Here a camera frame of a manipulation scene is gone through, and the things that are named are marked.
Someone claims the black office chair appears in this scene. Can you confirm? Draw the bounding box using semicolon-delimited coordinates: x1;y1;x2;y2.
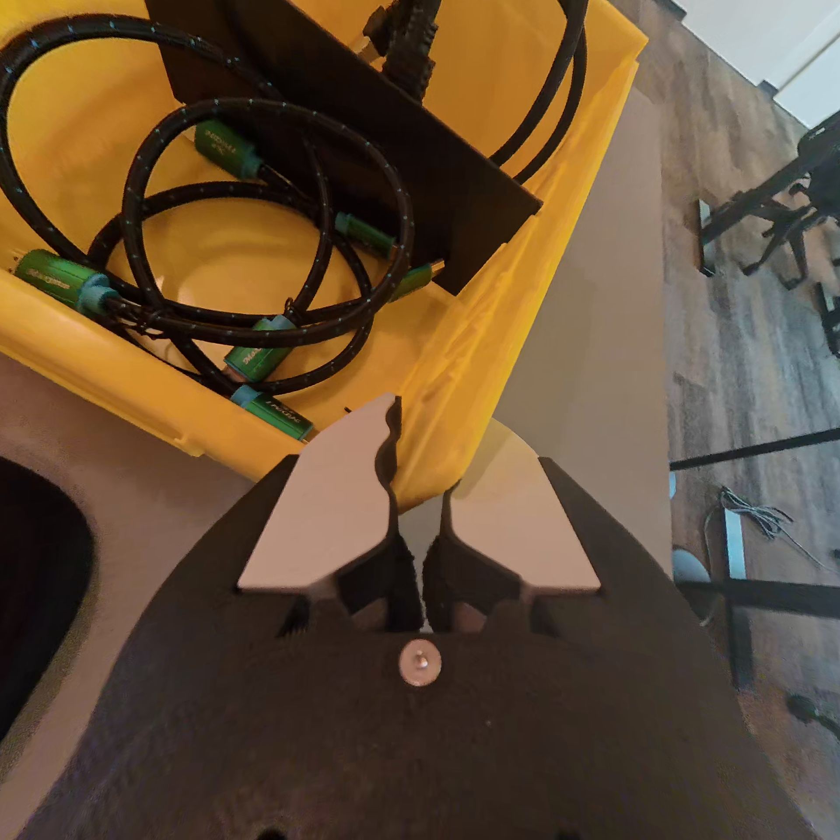
699;112;840;293

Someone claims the black bin divider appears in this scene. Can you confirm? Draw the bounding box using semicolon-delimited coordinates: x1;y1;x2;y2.
144;0;546;298

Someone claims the yellow plastic bin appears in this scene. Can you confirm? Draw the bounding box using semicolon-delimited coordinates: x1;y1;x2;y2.
0;0;651;514

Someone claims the black rounded pad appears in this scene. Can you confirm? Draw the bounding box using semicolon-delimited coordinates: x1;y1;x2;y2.
0;456;96;742

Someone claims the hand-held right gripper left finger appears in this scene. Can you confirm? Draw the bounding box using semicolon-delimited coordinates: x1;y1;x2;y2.
236;392;403;601

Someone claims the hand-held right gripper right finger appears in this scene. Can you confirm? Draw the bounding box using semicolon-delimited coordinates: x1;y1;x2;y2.
445;419;602;601

